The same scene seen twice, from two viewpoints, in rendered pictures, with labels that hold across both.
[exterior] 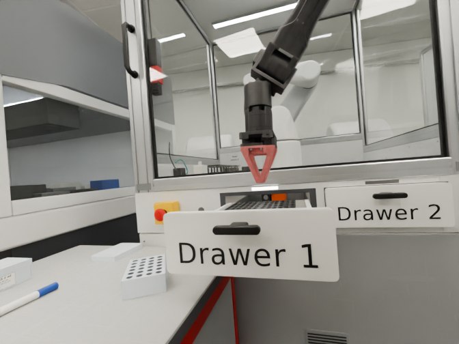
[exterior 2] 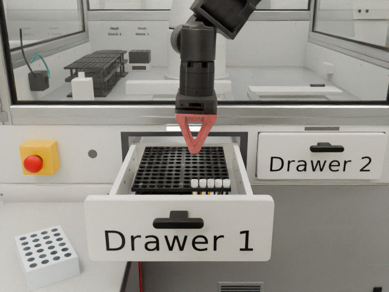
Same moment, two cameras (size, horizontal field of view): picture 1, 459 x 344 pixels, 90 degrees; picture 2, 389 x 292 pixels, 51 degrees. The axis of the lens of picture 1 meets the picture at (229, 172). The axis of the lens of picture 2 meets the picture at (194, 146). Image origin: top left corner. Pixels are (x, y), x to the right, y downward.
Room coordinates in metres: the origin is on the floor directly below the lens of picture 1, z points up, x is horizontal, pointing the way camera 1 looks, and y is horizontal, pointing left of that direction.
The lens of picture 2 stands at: (-0.15, 0.12, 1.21)
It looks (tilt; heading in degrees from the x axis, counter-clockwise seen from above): 19 degrees down; 344
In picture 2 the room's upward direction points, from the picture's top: straight up
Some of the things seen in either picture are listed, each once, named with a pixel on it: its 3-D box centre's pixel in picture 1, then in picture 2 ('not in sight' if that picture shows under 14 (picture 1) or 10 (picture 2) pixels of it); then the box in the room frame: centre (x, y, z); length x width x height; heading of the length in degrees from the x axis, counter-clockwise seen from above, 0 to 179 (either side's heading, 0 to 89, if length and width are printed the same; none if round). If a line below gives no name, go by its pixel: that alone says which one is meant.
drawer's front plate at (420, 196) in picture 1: (384, 205); (320, 156); (0.61, -0.40, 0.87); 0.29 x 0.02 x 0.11; 74
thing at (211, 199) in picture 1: (285, 192); (199, 106); (1.15, -0.27, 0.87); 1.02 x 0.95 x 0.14; 74
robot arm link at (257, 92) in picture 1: (257, 98); (197, 43); (0.49, -0.07, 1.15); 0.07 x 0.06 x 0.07; 177
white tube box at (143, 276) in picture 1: (146, 274); (46, 255); (0.52, 0.20, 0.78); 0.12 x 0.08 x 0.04; 16
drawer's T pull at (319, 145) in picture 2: (387, 195); (325, 146); (0.59, -0.40, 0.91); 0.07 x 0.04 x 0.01; 74
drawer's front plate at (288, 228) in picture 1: (243, 242); (179, 228); (0.39, -0.01, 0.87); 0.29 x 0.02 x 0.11; 74
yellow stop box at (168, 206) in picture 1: (166, 212); (39, 157); (0.77, 0.22, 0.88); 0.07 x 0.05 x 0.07; 74
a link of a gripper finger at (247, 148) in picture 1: (259, 160); (195, 124); (0.48, -0.07, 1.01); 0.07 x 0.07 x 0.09; 74
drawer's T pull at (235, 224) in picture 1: (238, 228); (178, 219); (0.37, -0.01, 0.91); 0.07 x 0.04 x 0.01; 74
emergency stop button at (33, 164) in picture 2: (160, 214); (34, 163); (0.74, 0.23, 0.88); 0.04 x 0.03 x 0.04; 74
